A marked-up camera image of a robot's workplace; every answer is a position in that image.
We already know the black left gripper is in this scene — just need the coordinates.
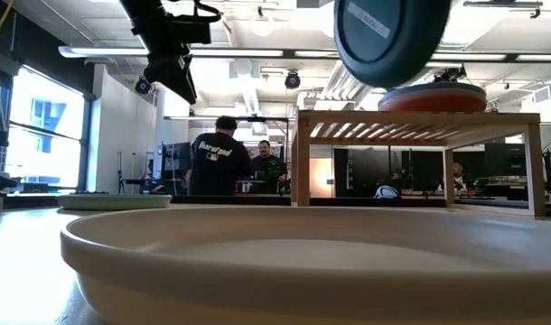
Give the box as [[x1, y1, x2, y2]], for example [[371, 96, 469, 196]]
[[117, 0, 200, 107]]

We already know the pale green plate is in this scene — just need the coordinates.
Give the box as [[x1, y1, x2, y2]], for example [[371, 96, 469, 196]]
[[55, 192, 173, 212]]

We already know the dark teal plate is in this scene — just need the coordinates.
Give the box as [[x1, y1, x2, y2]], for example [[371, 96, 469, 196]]
[[332, 0, 453, 90]]

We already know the cream plate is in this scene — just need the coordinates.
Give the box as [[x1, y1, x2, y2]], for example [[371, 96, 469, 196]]
[[60, 206, 551, 325]]

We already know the orange-red plate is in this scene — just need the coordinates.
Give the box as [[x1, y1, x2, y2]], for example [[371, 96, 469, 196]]
[[377, 88, 489, 115]]

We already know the grey-blue plate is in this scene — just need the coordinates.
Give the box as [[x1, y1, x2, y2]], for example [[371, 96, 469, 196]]
[[379, 81, 488, 98]]

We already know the wooden slatted shelf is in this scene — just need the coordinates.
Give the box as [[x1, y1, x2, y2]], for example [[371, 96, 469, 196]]
[[291, 110, 548, 219]]

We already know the black ceiling spot lamp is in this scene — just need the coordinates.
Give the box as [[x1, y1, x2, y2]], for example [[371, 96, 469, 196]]
[[284, 70, 302, 90], [135, 76, 153, 96], [433, 65, 468, 84]]

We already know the long linear ceiling light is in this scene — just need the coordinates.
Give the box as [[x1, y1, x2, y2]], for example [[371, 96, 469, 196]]
[[57, 44, 551, 64]]

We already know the person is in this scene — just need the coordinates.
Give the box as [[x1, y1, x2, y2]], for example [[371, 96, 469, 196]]
[[451, 161, 468, 191], [186, 115, 254, 197], [249, 139, 289, 194]]

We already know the white globe pendant lamp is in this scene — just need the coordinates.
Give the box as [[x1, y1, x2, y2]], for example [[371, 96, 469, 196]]
[[249, 5, 277, 38]]

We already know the black tripod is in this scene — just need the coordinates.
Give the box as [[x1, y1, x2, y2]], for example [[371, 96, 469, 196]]
[[116, 151, 127, 195]]

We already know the large window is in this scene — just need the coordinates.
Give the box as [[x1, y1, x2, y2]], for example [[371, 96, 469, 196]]
[[0, 65, 91, 192]]

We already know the orange lit panel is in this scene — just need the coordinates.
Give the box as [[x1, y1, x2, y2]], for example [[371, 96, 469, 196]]
[[308, 157, 336, 199]]

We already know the white and blue ball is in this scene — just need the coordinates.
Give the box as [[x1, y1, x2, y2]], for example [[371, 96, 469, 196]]
[[373, 184, 401, 200]]

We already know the black monitor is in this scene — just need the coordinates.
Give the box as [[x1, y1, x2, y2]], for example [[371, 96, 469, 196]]
[[484, 143, 528, 179]]

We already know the white air vent grille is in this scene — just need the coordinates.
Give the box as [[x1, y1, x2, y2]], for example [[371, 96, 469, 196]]
[[531, 82, 551, 106]]

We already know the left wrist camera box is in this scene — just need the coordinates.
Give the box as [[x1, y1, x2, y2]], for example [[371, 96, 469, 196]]
[[171, 17, 214, 47]]

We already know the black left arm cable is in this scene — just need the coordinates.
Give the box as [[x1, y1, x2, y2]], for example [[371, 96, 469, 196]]
[[192, 0, 223, 24]]

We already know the black metal frame stand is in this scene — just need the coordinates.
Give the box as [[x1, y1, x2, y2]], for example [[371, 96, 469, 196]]
[[163, 115, 291, 193]]

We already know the black aluminium table frame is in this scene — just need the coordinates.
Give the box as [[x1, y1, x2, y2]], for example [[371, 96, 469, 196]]
[[4, 193, 529, 211]]

